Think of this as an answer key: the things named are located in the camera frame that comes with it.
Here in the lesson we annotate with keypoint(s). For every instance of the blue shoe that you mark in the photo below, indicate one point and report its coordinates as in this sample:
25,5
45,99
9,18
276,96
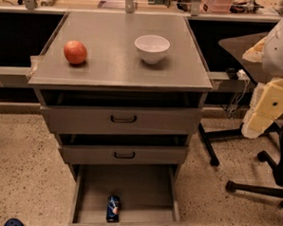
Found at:
14,222

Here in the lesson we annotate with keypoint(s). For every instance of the grey drawer cabinet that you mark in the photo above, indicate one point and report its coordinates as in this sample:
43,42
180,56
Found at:
114,75

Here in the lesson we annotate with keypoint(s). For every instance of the grey drawer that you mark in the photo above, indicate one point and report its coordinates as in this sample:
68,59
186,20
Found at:
121,120
146,192
110,154

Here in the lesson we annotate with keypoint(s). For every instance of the middle grey drawer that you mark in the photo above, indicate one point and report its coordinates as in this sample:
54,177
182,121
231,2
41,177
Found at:
110,154

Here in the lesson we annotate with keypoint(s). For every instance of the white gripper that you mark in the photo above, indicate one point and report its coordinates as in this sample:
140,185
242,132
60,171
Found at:
280,53

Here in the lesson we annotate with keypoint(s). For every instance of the bottom grey drawer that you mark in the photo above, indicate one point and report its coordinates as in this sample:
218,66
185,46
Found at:
146,192

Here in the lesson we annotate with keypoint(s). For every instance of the top grey drawer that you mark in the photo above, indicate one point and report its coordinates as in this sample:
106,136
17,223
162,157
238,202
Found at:
121,120

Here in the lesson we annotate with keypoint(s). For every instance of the white ceramic bowl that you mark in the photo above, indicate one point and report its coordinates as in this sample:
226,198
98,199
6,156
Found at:
152,48

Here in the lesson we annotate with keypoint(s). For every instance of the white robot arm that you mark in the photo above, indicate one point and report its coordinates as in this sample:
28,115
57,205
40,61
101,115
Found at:
272,60

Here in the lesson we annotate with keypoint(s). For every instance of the pink plastic basket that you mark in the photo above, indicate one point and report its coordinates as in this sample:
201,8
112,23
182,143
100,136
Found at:
211,6

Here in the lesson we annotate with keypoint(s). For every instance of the blue pepsi can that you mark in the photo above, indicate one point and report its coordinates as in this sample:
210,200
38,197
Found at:
113,209

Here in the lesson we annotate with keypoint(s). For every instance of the black rolling side table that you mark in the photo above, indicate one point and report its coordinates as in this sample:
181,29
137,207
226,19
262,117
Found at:
236,46

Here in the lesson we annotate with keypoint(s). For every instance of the red apple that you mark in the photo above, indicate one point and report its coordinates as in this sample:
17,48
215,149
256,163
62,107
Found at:
75,52

